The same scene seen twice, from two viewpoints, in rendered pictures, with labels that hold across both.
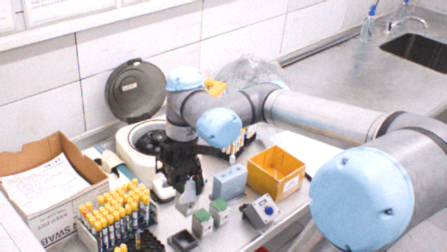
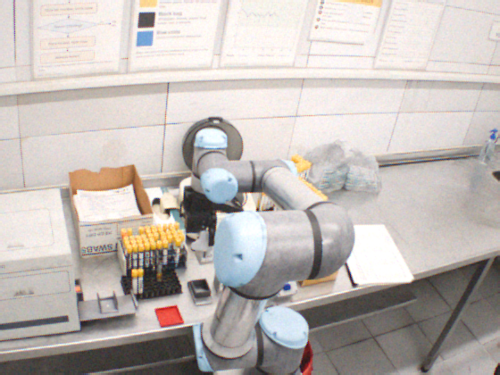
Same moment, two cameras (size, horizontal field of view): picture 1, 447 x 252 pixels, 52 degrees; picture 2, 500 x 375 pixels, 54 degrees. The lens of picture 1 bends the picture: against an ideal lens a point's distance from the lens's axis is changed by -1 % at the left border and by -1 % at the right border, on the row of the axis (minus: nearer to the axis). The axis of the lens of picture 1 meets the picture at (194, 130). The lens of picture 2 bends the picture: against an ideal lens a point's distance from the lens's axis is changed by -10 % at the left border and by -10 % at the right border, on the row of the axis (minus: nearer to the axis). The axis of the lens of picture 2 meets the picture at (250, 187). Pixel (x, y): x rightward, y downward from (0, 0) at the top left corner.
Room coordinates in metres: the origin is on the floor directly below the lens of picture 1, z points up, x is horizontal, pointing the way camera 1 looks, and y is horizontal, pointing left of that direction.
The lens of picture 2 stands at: (-0.22, -0.37, 2.03)
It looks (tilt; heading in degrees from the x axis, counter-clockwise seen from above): 34 degrees down; 15
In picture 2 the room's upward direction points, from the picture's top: 10 degrees clockwise
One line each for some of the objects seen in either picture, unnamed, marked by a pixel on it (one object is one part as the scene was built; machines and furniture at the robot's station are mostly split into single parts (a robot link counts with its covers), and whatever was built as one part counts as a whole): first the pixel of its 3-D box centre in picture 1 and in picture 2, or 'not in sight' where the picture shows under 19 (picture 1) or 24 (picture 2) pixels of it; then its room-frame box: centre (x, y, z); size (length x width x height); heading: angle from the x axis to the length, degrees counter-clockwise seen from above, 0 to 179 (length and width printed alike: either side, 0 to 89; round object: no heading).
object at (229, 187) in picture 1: (229, 185); not in sight; (1.04, -0.12, 0.92); 0.10 x 0.07 x 0.10; 128
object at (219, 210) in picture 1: (219, 212); not in sight; (0.94, -0.08, 0.91); 0.05 x 0.04 x 0.07; 43
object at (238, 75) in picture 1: (235, 78); (324, 162); (1.65, -0.15, 0.97); 0.26 x 0.17 x 0.19; 147
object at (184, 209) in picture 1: (186, 200); (204, 250); (0.84, 0.01, 1.05); 0.05 x 0.04 x 0.06; 41
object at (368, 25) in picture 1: (368, 23); (488, 145); (2.35, -0.91, 0.97); 0.08 x 0.07 x 0.20; 136
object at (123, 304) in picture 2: not in sight; (100, 305); (0.60, 0.22, 0.92); 0.21 x 0.07 x 0.05; 133
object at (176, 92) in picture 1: (184, 96); (209, 154); (0.82, 0.02, 1.36); 0.09 x 0.08 x 0.11; 34
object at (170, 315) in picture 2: not in sight; (169, 315); (0.71, 0.05, 0.88); 0.07 x 0.07 x 0.01; 43
